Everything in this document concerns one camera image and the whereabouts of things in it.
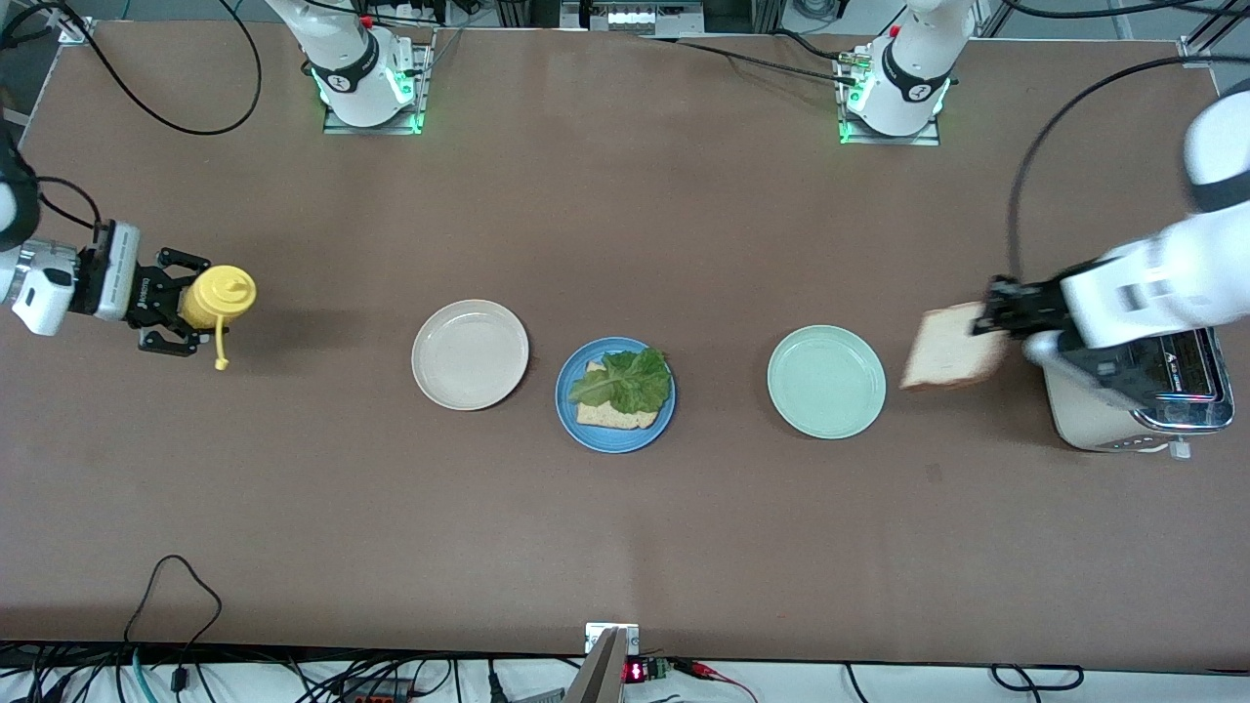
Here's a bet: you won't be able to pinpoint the light bread slice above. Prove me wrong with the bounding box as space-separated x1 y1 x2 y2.
899 302 1009 393

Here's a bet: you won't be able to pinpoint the red clip leads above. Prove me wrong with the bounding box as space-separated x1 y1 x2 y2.
674 657 761 703

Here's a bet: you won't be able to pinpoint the black looped cable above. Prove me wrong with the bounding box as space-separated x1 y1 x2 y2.
122 555 224 696

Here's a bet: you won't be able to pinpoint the green lettuce leaf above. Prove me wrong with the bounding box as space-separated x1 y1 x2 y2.
568 349 673 414

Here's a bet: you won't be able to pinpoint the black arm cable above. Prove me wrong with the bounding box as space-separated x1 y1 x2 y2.
0 0 263 235
996 0 1250 284

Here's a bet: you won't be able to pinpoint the blue plate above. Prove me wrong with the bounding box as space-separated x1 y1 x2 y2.
555 337 677 454

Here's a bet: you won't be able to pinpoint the white device with vents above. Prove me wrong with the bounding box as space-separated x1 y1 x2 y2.
605 0 706 36

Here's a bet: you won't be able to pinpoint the aluminium frame post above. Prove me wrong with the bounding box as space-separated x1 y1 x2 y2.
1177 0 1250 67
39 0 96 46

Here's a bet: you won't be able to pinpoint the pale green plate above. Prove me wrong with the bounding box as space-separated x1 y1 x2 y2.
767 324 888 440

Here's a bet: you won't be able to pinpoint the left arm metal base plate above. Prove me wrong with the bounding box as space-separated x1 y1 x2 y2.
838 49 942 147

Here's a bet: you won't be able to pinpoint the black coiled cable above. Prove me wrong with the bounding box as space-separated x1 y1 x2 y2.
989 664 1085 692

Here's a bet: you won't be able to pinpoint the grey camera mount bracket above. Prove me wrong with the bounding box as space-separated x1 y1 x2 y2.
564 622 641 703

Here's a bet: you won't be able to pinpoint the dark-crust bread slice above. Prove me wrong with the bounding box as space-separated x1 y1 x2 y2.
576 359 660 431

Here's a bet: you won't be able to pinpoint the beige chrome toaster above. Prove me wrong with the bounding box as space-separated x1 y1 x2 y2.
1043 327 1236 460

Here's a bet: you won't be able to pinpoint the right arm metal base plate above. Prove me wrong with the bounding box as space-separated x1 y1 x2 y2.
322 27 433 136

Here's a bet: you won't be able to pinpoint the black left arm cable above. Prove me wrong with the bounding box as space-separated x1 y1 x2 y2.
996 0 1250 284

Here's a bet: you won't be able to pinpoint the black cable across table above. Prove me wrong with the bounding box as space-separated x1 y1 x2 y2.
640 34 860 87

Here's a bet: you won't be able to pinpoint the cream plate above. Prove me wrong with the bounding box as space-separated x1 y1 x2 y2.
411 299 530 412

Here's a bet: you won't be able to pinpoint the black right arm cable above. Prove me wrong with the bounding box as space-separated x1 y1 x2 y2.
0 0 263 235

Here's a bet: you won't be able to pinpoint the yellow squeeze bottle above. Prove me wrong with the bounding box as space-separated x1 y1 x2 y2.
181 266 258 371

